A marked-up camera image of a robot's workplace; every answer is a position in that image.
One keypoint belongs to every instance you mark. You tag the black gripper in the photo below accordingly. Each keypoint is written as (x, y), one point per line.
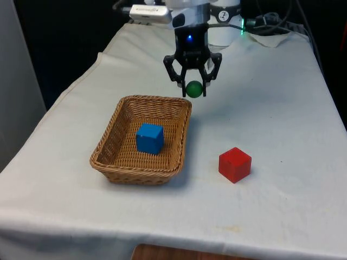
(190, 40)

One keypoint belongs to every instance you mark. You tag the green ball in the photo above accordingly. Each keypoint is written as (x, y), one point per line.
(194, 89)

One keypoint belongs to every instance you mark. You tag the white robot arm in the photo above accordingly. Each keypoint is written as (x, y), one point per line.
(222, 29)

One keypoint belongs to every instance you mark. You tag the wicker basket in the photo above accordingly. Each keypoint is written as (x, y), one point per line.
(130, 159)

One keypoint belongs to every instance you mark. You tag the blue cube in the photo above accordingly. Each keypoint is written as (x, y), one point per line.
(150, 138)

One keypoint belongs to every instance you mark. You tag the red cube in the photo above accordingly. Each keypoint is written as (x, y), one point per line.
(234, 164)

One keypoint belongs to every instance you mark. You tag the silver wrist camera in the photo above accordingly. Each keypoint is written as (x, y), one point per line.
(149, 12)

